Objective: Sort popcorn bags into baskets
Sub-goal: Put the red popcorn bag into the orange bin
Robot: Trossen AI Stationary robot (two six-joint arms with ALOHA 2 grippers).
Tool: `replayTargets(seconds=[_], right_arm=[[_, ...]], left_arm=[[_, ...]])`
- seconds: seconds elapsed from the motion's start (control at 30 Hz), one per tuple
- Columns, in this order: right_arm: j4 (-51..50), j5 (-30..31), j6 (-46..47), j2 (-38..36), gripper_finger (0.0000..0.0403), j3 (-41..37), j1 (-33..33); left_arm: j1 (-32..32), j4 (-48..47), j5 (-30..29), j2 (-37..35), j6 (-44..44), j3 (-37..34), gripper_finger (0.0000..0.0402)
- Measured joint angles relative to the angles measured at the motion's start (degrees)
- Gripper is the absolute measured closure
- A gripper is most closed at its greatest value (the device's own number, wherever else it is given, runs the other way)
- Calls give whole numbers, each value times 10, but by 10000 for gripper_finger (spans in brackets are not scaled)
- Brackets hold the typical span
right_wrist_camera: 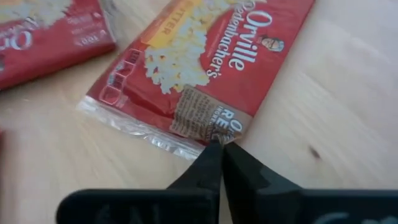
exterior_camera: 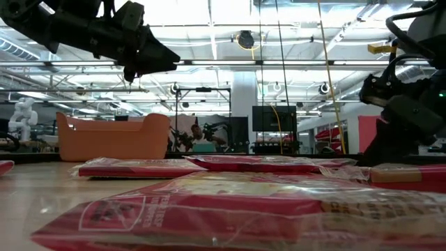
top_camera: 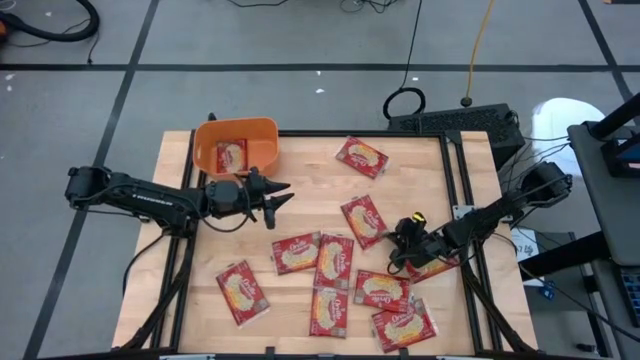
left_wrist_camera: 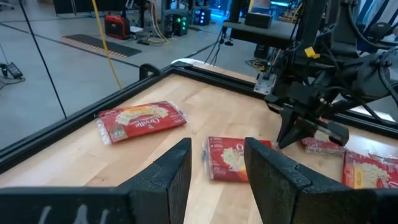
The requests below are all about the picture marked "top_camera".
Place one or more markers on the orange plastic basket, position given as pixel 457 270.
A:
pixel 260 142

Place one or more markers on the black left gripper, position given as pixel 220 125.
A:
pixel 255 195

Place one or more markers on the silver mounting bracket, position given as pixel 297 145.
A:
pixel 461 210

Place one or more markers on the white paper sheet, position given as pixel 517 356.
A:
pixel 525 247

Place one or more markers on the blue-lit black device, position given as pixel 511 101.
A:
pixel 622 162

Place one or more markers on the blue-lit keyboard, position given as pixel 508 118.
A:
pixel 632 297

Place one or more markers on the black monitor pole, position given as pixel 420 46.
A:
pixel 617 116

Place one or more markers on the red Orville popcorn bag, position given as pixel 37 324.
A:
pixel 333 261
pixel 362 157
pixel 242 292
pixel 364 221
pixel 382 291
pixel 329 312
pixel 432 270
pixel 404 329
pixel 296 254
pixel 231 156

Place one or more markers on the grey side desk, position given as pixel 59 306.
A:
pixel 615 215

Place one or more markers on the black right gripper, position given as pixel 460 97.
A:
pixel 422 247

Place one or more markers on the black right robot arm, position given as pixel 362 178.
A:
pixel 500 210

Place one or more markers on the black aluminium table frame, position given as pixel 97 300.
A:
pixel 360 133

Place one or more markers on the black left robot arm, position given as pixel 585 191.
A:
pixel 145 196

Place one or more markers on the small blue tag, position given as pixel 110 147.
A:
pixel 548 291

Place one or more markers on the black side stand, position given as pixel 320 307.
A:
pixel 565 255

